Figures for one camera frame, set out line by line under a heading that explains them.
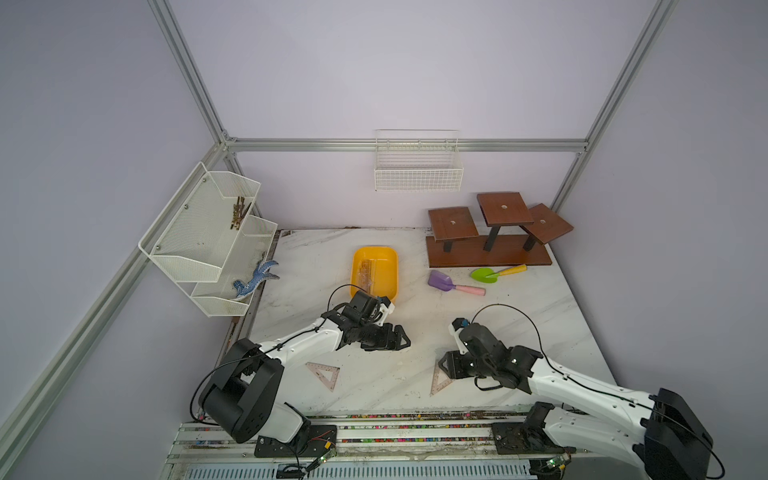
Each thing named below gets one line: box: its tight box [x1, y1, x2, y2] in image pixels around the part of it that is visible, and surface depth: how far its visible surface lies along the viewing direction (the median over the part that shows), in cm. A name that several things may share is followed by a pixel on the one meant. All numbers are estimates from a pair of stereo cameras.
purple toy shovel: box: [428, 270, 486, 296], surface depth 106 cm
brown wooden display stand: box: [426, 192, 574, 268], surface depth 104 cm
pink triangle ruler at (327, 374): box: [305, 362, 341, 392], surface depth 87 cm
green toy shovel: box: [471, 264, 528, 283], surface depth 110 cm
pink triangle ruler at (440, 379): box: [430, 362, 453, 396], surface depth 84 cm
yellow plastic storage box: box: [350, 246, 399, 303], surface depth 109 cm
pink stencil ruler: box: [358, 259, 373, 295], surface depth 109 cm
